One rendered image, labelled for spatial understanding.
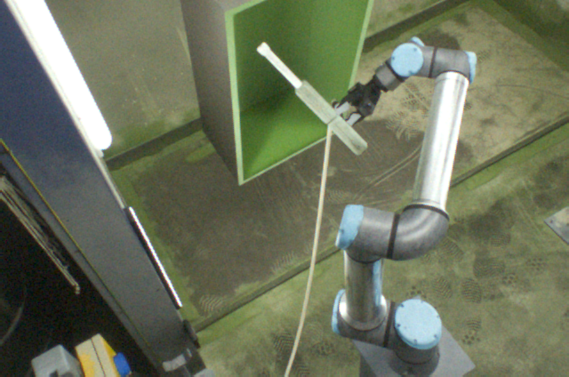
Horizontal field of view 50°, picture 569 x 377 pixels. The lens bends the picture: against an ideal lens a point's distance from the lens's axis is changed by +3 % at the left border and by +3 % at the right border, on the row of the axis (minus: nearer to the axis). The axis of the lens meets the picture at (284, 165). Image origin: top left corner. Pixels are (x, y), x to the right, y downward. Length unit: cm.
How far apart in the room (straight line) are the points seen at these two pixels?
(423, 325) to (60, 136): 122
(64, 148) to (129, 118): 197
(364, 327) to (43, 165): 107
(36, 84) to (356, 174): 225
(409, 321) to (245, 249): 133
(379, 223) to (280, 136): 155
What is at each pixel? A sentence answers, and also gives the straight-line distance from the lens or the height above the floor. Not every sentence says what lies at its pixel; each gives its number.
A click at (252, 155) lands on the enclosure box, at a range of 292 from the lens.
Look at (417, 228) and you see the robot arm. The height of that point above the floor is 149.
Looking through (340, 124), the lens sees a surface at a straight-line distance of 195.
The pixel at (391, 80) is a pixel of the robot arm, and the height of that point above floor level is 139.
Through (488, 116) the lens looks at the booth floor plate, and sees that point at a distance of 371.
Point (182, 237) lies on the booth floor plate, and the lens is 325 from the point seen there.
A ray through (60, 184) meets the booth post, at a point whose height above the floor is 157.
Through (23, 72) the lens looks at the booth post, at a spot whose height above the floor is 192.
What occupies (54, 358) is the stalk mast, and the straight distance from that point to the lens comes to 131.
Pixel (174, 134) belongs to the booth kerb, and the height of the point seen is 12.
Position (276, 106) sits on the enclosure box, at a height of 52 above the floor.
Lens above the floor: 277
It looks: 53 degrees down
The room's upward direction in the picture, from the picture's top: 7 degrees counter-clockwise
